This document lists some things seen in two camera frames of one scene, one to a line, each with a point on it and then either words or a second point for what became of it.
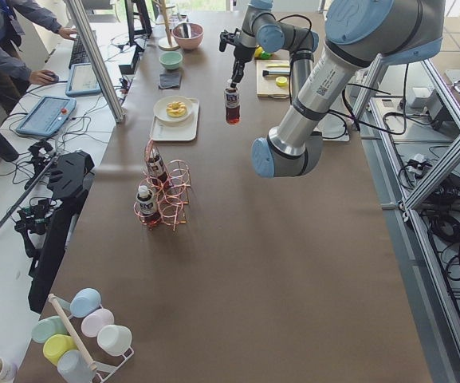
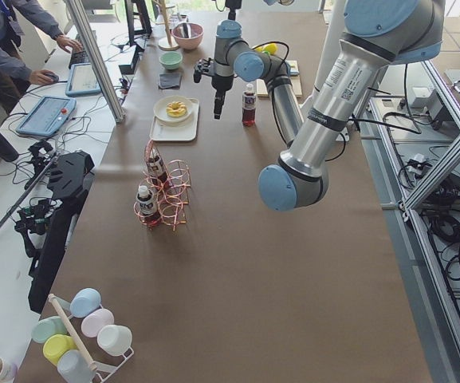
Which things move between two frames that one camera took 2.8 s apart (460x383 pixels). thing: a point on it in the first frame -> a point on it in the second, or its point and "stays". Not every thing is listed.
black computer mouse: [53, 76] stays
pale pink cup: [92, 321] stays
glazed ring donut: [175, 109] stays
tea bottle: [159, 171] stays
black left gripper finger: [235, 75] -> [218, 108]
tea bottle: [233, 114] -> [249, 106]
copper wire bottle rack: [163, 197] stays
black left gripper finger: [237, 77] -> [218, 106]
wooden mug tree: [167, 44] stays
